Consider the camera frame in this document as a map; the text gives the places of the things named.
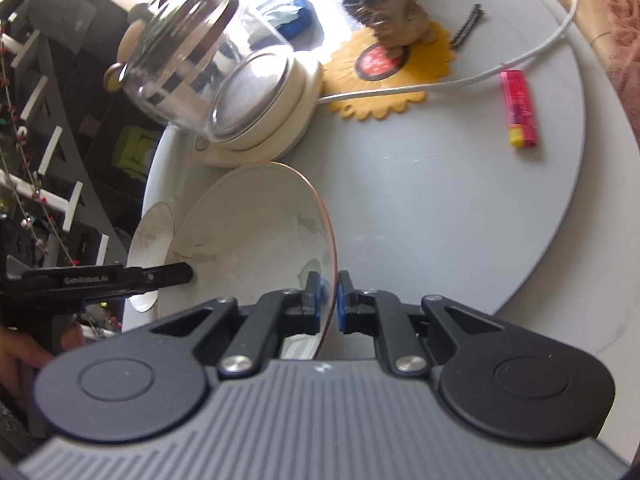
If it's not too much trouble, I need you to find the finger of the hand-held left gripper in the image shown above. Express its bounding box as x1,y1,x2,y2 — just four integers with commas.
121,262,194,294

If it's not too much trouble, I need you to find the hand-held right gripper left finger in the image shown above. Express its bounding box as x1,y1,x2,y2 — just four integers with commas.
150,271,323,379

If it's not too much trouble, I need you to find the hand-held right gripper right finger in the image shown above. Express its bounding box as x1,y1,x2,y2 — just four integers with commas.
337,270,506,377

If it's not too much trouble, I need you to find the large leaf-print gold-rimmed plate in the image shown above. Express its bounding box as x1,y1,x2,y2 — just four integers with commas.
125,202,176,312

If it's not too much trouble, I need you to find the small leaf-print gold-rimmed plate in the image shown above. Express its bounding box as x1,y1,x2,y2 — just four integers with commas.
167,162,338,361

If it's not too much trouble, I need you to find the person's left hand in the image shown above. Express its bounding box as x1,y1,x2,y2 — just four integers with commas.
0,324,85,411

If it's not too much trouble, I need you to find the stack of green stools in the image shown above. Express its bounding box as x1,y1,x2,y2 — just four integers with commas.
112,127,163,178

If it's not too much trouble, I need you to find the grey round turntable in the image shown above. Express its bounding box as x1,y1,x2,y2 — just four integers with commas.
141,0,587,322

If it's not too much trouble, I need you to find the cream kettle base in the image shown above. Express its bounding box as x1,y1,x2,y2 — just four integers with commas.
192,50,326,168

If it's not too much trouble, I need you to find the glass kettle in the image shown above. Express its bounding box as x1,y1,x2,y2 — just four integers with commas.
120,0,296,143

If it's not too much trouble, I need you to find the yellow sunflower coaster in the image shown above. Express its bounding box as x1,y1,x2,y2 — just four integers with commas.
320,20,458,121

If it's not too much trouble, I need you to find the blue white plastic bag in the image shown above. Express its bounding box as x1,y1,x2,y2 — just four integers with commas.
235,0,311,41

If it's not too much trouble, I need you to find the brown squirrel figurine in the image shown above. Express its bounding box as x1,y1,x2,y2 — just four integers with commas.
342,0,433,51

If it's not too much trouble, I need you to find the dark hair clip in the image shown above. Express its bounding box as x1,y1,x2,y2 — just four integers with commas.
452,4,485,50

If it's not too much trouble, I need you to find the pink blanket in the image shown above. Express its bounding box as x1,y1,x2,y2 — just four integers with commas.
525,0,640,141

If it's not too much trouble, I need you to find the dark wall shelf unit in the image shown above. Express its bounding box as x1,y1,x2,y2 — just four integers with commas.
0,0,126,311

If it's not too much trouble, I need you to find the white cable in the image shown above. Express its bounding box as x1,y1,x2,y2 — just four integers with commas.
317,0,578,106

